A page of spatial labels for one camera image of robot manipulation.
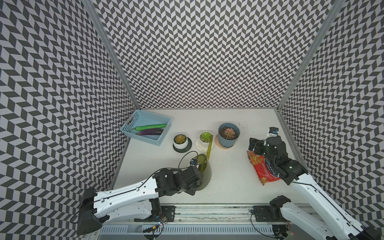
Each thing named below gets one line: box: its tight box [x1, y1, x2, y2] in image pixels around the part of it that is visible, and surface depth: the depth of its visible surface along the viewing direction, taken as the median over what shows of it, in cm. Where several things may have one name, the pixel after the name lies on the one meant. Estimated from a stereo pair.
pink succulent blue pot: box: [218, 122, 241, 148], surface depth 94 cm
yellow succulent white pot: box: [172, 133, 189, 150], surface depth 95 cm
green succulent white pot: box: [198, 131, 214, 149], surface depth 93 cm
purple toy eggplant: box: [136, 128, 164, 135], surface depth 104 cm
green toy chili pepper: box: [130, 124, 168, 132], surface depth 107 cm
